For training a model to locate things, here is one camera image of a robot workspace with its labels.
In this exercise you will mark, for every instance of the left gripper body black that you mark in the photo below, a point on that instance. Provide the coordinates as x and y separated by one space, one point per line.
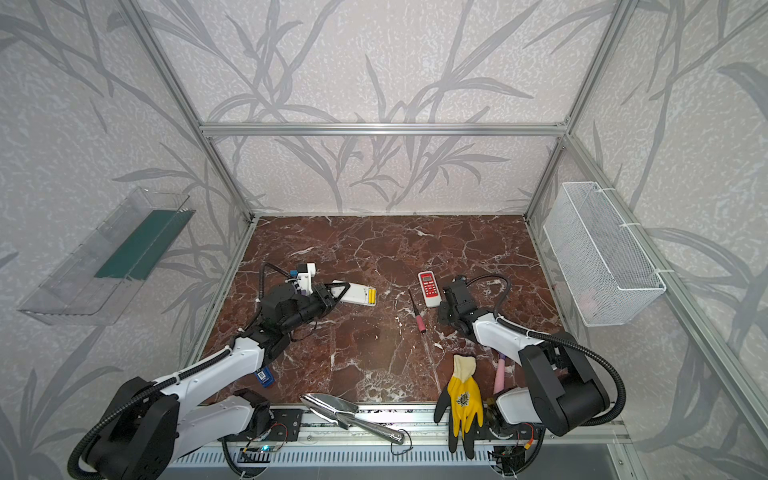
323 298

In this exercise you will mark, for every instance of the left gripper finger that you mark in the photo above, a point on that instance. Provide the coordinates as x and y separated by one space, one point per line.
337 294
337 286

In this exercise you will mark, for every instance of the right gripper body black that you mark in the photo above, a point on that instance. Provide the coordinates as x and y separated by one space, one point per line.
456 294

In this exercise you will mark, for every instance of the pink handled screwdriver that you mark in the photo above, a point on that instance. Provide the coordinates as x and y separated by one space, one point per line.
417 314

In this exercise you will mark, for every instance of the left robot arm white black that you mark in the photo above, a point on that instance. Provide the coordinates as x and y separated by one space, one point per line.
149 424

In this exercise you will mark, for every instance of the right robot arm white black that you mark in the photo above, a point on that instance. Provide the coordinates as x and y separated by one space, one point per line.
567 385

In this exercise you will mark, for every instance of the red white remote control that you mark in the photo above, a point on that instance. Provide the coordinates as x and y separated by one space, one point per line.
430 289

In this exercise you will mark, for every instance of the blue small box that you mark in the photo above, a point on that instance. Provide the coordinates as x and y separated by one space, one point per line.
265 377

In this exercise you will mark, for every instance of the yellow black work glove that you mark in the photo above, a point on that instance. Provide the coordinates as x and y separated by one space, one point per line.
462 398

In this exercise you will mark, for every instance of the metal garden trowel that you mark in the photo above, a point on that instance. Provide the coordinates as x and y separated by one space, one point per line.
343 414

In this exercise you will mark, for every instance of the green mat on shelf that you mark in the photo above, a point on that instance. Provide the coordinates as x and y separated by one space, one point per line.
138 255

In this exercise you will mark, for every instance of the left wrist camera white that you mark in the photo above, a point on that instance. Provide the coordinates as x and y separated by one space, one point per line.
303 276

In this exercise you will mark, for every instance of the white wire mesh basket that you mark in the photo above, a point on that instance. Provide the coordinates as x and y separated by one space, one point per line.
608 274

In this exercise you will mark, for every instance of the clear acrylic wall shelf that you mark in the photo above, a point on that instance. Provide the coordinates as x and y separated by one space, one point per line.
71 295

